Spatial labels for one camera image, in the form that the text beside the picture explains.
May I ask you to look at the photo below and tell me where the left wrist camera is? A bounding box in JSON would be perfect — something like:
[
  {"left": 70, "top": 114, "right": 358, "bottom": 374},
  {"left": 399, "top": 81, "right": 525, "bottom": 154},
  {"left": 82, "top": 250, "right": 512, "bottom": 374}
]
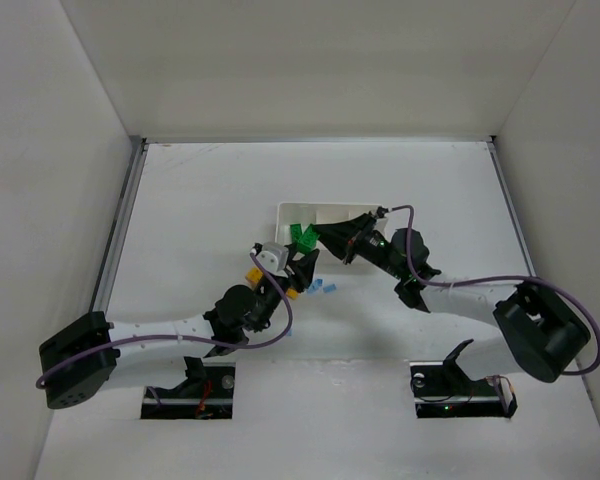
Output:
[{"left": 251, "top": 242, "right": 290, "bottom": 277}]

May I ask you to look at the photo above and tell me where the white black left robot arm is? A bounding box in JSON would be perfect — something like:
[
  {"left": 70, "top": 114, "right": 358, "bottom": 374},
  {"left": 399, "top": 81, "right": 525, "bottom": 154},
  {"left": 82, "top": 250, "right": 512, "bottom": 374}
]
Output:
[{"left": 35, "top": 213, "right": 376, "bottom": 410}]

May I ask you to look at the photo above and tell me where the white three-compartment plastic bin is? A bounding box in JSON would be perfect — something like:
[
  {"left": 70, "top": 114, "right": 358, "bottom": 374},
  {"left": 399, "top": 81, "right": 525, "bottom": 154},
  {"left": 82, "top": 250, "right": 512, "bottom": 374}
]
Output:
[{"left": 274, "top": 202, "right": 379, "bottom": 275}]

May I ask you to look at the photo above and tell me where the green square lego brick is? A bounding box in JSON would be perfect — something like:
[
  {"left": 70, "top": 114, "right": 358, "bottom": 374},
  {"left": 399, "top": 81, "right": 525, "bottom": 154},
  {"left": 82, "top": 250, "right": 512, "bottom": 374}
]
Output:
[{"left": 296, "top": 225, "right": 319, "bottom": 254}]

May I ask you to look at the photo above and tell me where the aluminium table rail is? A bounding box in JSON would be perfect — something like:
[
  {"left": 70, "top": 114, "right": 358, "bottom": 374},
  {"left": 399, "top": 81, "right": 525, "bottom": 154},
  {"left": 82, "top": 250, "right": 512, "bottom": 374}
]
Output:
[
  {"left": 88, "top": 135, "right": 148, "bottom": 312},
  {"left": 486, "top": 136, "right": 536, "bottom": 276}
]

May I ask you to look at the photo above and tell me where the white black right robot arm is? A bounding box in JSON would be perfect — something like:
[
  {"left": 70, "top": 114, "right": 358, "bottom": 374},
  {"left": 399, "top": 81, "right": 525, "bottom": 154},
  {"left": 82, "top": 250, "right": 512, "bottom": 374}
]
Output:
[{"left": 314, "top": 209, "right": 591, "bottom": 386}]

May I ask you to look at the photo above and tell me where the light blue lego slope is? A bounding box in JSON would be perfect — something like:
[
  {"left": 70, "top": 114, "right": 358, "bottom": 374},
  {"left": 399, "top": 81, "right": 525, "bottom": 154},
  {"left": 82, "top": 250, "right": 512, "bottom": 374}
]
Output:
[{"left": 306, "top": 278, "right": 323, "bottom": 294}]

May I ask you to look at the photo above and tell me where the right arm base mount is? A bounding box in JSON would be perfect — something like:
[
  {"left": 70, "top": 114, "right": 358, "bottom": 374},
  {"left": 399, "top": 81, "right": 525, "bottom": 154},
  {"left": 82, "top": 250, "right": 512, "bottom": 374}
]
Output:
[{"left": 409, "top": 339, "right": 518, "bottom": 420}]

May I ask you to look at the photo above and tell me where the yellow round lego brick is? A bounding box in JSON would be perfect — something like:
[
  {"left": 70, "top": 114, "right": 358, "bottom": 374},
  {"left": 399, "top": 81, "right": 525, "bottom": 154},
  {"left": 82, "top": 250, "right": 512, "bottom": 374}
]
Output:
[{"left": 245, "top": 267, "right": 264, "bottom": 291}]

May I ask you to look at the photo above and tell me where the right aluminium table rail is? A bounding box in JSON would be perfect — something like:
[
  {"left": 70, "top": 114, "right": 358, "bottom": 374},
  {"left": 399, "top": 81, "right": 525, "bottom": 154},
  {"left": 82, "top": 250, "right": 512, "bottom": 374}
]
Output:
[{"left": 486, "top": 136, "right": 536, "bottom": 276}]

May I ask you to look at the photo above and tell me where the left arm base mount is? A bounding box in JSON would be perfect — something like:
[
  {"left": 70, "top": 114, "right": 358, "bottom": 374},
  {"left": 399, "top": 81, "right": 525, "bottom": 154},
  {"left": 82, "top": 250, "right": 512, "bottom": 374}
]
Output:
[{"left": 140, "top": 357, "right": 236, "bottom": 421}]

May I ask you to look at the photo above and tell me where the green lego plate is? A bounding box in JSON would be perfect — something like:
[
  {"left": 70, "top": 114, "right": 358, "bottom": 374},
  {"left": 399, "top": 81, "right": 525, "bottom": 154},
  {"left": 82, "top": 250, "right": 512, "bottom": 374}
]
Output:
[{"left": 289, "top": 223, "right": 304, "bottom": 245}]

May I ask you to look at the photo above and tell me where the left aluminium table rail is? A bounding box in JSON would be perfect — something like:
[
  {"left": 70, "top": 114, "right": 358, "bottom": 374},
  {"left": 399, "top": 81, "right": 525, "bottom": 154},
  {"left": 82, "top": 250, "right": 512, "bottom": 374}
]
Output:
[{"left": 88, "top": 135, "right": 148, "bottom": 312}]

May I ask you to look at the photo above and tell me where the yellow curved lego brick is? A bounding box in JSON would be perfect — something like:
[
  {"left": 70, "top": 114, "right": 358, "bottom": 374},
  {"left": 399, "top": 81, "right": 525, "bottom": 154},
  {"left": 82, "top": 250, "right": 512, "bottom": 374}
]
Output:
[{"left": 286, "top": 288, "right": 299, "bottom": 300}]

